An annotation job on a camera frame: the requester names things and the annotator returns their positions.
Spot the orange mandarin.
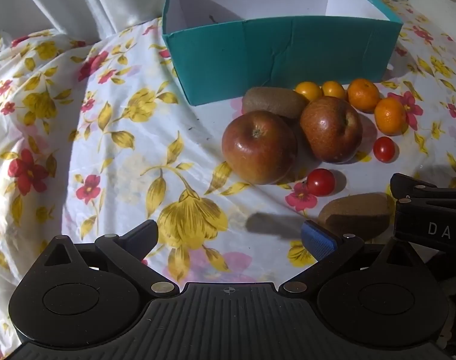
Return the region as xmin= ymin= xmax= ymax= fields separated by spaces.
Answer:
xmin=348 ymin=78 xmax=381 ymax=113
xmin=374 ymin=97 xmax=406 ymax=136

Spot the teal cardboard box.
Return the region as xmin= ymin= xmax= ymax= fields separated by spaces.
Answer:
xmin=162 ymin=0 xmax=404 ymax=106

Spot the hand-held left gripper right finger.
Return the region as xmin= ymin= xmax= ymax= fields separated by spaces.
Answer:
xmin=278 ymin=220 xmax=421 ymax=295

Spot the red cherry tomato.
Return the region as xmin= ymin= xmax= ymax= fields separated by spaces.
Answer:
xmin=373 ymin=136 xmax=396 ymax=163
xmin=307 ymin=169 xmax=336 ymax=197

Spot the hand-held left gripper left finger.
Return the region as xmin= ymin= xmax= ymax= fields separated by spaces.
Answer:
xmin=44 ymin=219 xmax=180 ymax=298

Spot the large red apple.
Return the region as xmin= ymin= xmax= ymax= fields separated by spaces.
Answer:
xmin=300 ymin=96 xmax=364 ymax=164
xmin=222 ymin=110 xmax=298 ymax=185

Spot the brown kiwi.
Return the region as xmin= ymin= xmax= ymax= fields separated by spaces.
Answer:
xmin=242 ymin=86 xmax=309 ymax=120
xmin=318 ymin=193 xmax=395 ymax=241

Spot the yellow cherry tomato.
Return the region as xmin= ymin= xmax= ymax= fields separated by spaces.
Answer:
xmin=322 ymin=80 xmax=346 ymax=100
xmin=294 ymin=81 xmax=323 ymax=102

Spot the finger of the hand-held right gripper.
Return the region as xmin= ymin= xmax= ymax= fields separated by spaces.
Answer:
xmin=390 ymin=173 xmax=456 ymax=205

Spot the floral tablecloth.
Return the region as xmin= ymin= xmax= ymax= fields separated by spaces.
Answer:
xmin=0 ymin=0 xmax=456 ymax=360

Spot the white curtain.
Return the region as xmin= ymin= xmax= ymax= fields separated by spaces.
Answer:
xmin=0 ymin=0 xmax=412 ymax=51

